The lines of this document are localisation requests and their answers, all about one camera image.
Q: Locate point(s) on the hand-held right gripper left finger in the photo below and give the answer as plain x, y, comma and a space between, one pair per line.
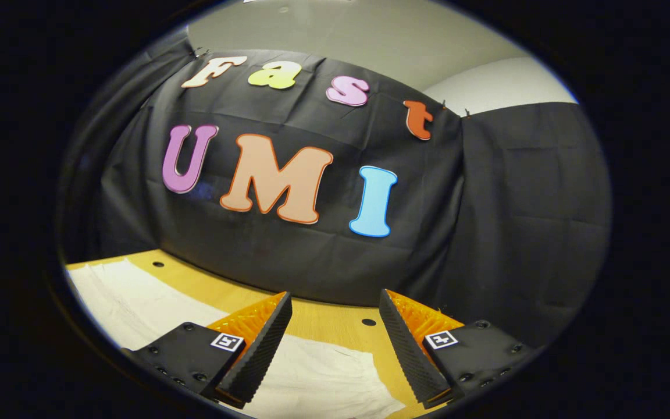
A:
262, 349

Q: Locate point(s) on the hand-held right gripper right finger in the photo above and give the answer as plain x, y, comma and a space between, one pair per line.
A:
407, 349

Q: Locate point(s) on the cream white jeans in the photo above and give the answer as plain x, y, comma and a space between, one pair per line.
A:
137, 302

